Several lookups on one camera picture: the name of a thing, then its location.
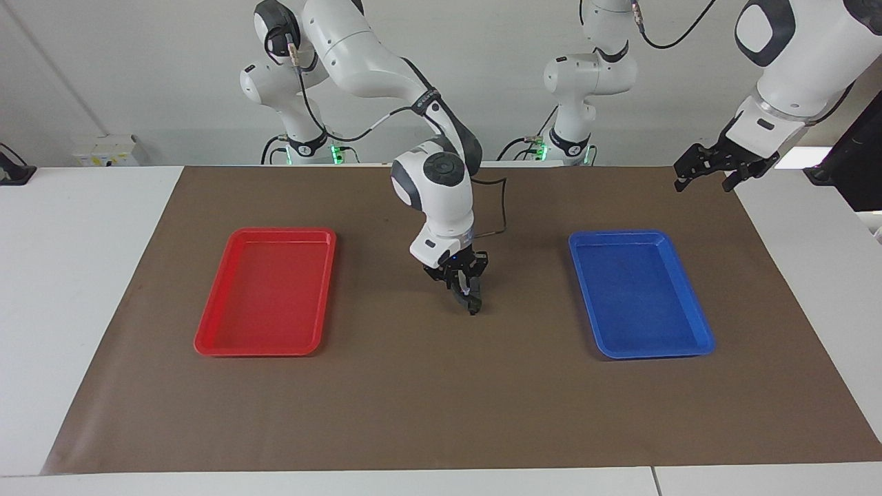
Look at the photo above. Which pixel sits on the white wall box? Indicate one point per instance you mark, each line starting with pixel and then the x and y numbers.
pixel 103 150

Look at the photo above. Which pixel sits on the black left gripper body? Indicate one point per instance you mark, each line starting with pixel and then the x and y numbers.
pixel 734 153

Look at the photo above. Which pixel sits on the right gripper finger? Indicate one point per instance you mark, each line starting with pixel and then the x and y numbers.
pixel 476 289
pixel 453 284

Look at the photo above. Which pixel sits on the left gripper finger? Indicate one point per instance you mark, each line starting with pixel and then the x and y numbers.
pixel 692 165
pixel 747 169

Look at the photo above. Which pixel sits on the curved brake shoe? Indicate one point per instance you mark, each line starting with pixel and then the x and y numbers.
pixel 468 294

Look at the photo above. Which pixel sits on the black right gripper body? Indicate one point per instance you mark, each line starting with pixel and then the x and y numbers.
pixel 458 267

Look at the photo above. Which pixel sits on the black monitor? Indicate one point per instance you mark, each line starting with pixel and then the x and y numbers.
pixel 854 158

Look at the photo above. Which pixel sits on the brown table mat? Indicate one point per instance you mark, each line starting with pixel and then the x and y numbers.
pixel 413 399

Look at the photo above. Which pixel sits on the black table clamp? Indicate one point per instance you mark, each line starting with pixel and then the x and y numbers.
pixel 14 172

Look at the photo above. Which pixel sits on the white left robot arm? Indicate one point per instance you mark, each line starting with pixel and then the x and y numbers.
pixel 792 69

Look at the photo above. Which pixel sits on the blue plastic tray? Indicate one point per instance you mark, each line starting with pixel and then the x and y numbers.
pixel 641 296

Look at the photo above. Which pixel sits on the red plastic tray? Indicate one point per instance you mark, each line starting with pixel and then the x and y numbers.
pixel 269 296

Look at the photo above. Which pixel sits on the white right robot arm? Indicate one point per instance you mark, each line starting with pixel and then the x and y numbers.
pixel 358 55

